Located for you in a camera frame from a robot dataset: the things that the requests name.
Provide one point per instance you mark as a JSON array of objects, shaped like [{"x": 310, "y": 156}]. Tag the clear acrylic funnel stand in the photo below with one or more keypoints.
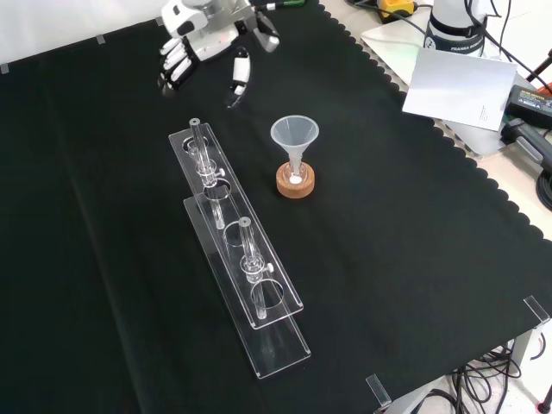
[{"x": 241, "y": 241}]

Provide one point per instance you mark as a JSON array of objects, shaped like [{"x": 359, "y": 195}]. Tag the white card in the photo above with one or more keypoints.
[{"x": 457, "y": 88}]

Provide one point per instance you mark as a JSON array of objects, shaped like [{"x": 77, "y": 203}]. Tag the clear cloth clip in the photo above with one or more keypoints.
[
  {"x": 378, "y": 390},
  {"x": 537, "y": 308}
]

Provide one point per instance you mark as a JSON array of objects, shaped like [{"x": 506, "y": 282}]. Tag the pale grey board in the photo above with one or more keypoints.
[{"x": 388, "y": 39}]

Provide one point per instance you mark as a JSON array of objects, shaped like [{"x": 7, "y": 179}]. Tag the yellow stop button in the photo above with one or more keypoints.
[{"x": 397, "y": 6}]

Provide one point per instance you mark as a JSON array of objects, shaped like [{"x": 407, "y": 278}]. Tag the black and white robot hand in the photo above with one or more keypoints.
[{"x": 207, "y": 39}]

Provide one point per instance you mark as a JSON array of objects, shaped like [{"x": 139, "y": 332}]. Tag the clear plastic funnel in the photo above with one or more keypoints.
[{"x": 295, "y": 131}]

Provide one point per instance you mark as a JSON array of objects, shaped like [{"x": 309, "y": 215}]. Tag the black cloth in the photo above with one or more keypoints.
[{"x": 129, "y": 259}]

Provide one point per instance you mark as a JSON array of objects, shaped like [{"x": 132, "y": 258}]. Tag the round-bottom glass flask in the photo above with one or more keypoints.
[{"x": 297, "y": 177}]

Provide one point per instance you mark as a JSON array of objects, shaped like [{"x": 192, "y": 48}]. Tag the black power adapter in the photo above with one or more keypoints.
[{"x": 532, "y": 101}]

